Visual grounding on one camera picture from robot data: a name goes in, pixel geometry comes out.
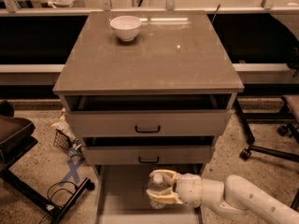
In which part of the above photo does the black cable on floor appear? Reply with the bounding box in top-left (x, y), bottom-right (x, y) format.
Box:
top-left (38, 180), bottom-right (80, 224)

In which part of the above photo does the black middle drawer handle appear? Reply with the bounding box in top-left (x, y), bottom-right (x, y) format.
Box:
top-left (138, 157), bottom-right (160, 164)

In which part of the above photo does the black top drawer handle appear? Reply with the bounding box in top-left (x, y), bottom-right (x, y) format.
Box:
top-left (135, 125), bottom-right (161, 133)

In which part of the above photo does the open bottom drawer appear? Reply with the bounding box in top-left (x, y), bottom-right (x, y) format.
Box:
top-left (95, 164), bottom-right (204, 224)

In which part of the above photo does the clear plastic water bottle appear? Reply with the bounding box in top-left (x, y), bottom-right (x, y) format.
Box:
top-left (148, 174), bottom-right (169, 209)

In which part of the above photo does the black office chair base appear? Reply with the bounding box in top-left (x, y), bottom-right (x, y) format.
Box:
top-left (235, 95), bottom-right (299, 165)

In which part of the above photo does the black wire basket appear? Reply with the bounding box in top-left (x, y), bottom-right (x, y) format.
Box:
top-left (53, 131), bottom-right (71, 153)

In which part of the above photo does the middle drawer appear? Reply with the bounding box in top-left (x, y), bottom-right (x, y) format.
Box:
top-left (82, 136), bottom-right (215, 165)

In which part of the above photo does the black drawer handle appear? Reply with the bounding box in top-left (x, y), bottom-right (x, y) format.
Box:
top-left (138, 157), bottom-right (160, 164)
top-left (135, 125), bottom-right (161, 133)

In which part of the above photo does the crumpled bag in basket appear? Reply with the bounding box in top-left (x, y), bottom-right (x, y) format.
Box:
top-left (50, 108), bottom-right (81, 150)

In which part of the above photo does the grey drawer cabinet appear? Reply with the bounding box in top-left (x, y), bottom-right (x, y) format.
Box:
top-left (54, 11), bottom-right (243, 215)

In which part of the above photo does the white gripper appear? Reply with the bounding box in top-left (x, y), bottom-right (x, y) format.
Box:
top-left (146, 169), bottom-right (203, 208)

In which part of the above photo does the top drawer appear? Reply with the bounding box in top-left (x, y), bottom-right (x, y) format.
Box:
top-left (63, 93), bottom-right (234, 137)

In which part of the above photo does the white ceramic bowl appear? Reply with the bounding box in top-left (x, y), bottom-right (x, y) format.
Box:
top-left (110, 16), bottom-right (141, 41)

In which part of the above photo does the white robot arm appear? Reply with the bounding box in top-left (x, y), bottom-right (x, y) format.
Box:
top-left (146, 169), bottom-right (299, 224)

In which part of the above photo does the black stand left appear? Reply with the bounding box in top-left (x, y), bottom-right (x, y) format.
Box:
top-left (0, 100), bottom-right (94, 224)

